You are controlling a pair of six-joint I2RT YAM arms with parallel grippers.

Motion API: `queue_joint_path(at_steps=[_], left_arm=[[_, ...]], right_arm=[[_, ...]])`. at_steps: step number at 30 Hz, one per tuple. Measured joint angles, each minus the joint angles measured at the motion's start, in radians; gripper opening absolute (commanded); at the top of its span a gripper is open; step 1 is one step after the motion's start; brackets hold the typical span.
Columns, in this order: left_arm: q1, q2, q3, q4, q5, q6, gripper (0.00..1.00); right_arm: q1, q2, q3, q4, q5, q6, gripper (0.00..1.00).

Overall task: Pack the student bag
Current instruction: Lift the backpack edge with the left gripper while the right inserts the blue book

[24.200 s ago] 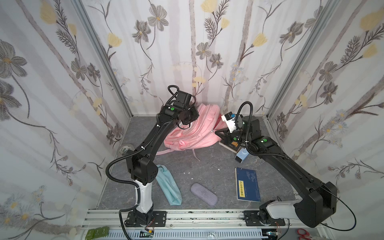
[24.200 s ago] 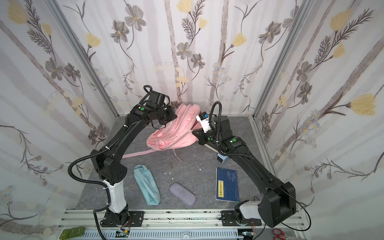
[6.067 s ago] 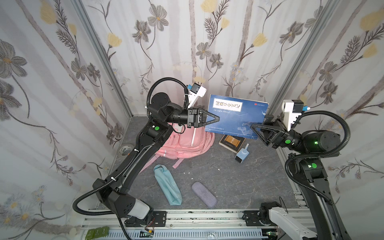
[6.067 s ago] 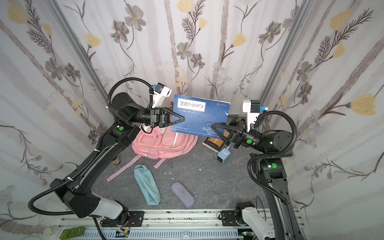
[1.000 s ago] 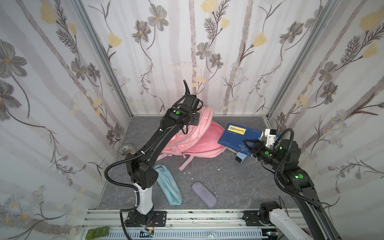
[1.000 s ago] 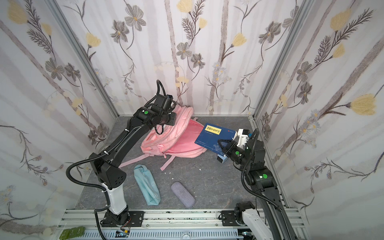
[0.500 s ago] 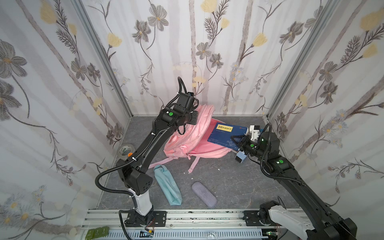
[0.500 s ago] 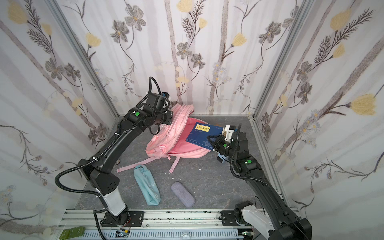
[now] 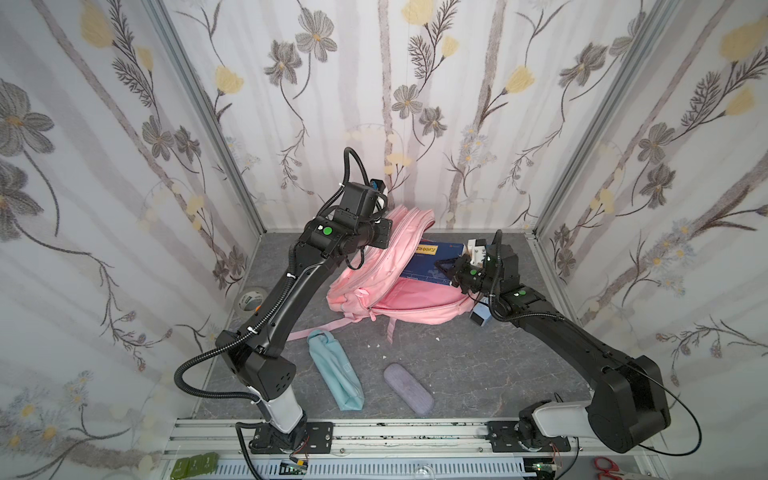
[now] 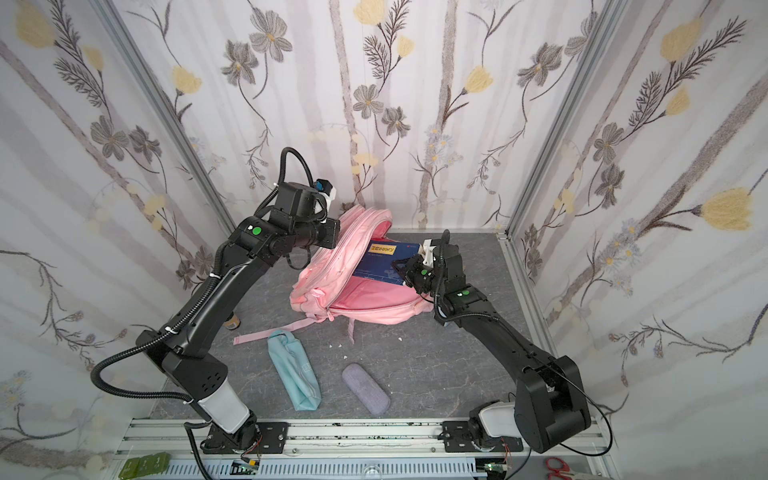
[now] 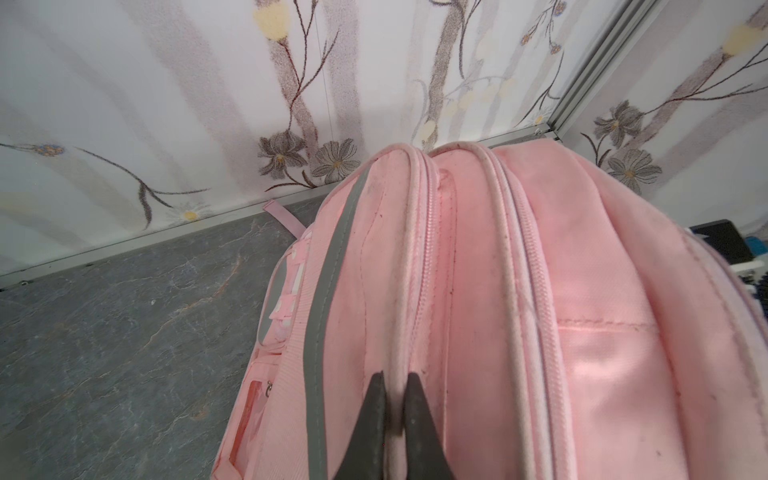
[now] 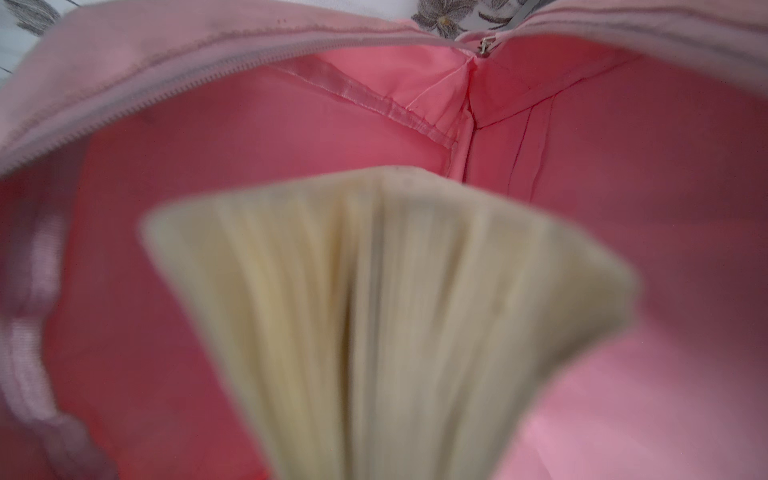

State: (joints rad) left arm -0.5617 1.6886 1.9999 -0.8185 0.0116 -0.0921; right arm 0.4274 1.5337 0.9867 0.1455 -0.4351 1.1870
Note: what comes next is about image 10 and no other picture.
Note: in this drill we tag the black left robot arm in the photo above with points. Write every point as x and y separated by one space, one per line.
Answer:
295 215

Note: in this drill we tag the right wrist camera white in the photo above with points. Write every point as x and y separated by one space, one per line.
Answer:
426 253

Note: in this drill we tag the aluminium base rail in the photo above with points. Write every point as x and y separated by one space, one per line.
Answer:
393 449

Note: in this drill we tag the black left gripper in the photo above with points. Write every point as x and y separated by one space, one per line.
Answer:
327 232

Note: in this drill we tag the red handled scissors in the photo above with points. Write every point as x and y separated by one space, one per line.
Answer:
557 469

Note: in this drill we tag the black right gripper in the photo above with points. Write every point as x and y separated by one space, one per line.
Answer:
417 275

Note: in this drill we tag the teal pencil pouch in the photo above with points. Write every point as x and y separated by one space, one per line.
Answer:
295 371

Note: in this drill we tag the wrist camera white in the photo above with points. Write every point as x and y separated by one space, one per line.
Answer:
326 189
426 253

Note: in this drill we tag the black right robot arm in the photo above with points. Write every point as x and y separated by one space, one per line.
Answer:
550 405

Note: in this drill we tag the green connector block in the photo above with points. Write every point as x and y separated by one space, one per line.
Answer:
140 467

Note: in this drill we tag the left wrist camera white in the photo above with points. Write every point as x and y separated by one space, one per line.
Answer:
326 189

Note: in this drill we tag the purple glasses case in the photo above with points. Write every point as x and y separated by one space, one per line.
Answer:
366 389

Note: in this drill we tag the blue notebook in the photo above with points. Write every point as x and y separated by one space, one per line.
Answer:
377 262

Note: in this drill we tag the pink student backpack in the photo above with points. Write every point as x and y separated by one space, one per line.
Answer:
329 288

